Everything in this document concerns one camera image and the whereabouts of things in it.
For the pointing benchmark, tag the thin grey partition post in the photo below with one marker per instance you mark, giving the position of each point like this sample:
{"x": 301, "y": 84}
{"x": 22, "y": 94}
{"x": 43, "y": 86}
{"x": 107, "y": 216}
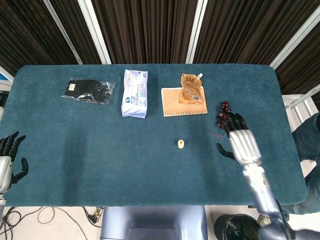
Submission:
{"x": 62, "y": 31}

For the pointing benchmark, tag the white metal frame rack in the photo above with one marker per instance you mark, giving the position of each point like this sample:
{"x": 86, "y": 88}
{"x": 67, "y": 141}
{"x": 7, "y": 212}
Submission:
{"x": 297, "y": 105}

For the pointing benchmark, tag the white partition post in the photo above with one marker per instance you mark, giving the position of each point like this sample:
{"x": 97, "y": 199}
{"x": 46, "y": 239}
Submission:
{"x": 295, "y": 41}
{"x": 197, "y": 30}
{"x": 95, "y": 32}

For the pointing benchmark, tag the spiral bound notebook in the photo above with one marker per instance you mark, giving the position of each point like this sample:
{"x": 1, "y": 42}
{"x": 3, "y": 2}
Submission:
{"x": 172, "y": 102}

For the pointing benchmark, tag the white panel with blue stripe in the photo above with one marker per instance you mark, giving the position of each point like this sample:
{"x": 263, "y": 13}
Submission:
{"x": 5, "y": 75}

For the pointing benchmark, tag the orange spout pouch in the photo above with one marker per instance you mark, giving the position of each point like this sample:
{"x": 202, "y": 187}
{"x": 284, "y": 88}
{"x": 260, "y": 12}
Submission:
{"x": 190, "y": 90}

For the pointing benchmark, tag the teal table cloth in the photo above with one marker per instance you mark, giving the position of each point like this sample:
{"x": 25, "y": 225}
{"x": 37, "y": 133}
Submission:
{"x": 100, "y": 150}

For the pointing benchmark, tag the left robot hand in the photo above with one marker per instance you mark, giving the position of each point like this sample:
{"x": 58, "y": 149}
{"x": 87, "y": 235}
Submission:
{"x": 5, "y": 170}

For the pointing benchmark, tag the dark brown pleated curtain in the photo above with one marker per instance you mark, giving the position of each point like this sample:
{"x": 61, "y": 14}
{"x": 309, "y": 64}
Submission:
{"x": 150, "y": 30}

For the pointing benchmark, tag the white blue paper package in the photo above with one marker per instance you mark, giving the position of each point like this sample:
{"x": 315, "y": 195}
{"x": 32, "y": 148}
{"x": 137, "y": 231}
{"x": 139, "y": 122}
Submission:
{"x": 135, "y": 95}

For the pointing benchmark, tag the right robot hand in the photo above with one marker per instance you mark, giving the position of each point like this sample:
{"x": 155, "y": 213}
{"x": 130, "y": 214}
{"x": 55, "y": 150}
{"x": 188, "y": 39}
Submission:
{"x": 243, "y": 145}

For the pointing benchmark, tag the black gloves in plastic bag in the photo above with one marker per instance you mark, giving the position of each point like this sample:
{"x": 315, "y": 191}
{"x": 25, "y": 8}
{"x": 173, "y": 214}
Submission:
{"x": 85, "y": 90}

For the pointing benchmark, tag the black trash bin with bag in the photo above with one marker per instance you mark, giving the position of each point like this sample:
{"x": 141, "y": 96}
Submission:
{"x": 235, "y": 230}

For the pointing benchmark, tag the blue grey robot torso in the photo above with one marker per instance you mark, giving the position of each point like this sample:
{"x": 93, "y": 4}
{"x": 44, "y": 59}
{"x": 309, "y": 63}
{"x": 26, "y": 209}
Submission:
{"x": 152, "y": 220}

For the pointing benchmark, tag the purple grape bunch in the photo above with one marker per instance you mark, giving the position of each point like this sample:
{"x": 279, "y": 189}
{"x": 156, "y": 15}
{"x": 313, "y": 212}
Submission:
{"x": 223, "y": 106}

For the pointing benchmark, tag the person in blue jeans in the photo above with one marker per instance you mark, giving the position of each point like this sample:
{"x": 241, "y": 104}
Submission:
{"x": 307, "y": 142}

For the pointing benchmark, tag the black power plug strip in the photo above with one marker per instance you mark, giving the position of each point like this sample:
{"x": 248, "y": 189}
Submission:
{"x": 93, "y": 217}

